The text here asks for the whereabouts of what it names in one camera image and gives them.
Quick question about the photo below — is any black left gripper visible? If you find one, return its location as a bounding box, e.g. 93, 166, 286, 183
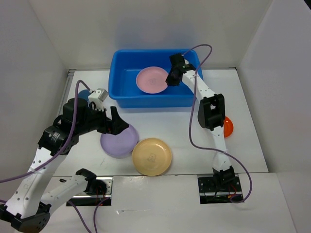
76, 103, 129, 135

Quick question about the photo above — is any purple plate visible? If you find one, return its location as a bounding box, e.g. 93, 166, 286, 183
100, 125, 138, 159

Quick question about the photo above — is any pink plate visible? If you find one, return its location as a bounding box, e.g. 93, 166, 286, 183
136, 67, 168, 94

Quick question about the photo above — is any yellow plate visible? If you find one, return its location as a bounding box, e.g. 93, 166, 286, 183
132, 138, 173, 176

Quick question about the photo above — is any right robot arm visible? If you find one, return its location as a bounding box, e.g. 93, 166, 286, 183
166, 53, 235, 191

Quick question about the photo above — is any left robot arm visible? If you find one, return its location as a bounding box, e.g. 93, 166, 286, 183
0, 98, 129, 233

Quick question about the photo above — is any blue plastic bin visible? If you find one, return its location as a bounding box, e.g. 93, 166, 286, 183
108, 49, 193, 108

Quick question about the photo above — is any blue cup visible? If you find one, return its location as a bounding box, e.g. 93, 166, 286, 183
78, 89, 91, 101

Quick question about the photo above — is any orange plate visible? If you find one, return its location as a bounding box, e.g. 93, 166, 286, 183
224, 116, 234, 138

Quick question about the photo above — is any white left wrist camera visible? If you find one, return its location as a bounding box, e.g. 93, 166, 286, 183
88, 88, 108, 111

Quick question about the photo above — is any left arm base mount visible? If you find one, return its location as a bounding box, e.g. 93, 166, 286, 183
70, 177, 113, 207

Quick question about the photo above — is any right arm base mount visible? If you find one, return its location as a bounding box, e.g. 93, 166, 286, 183
197, 175, 243, 204

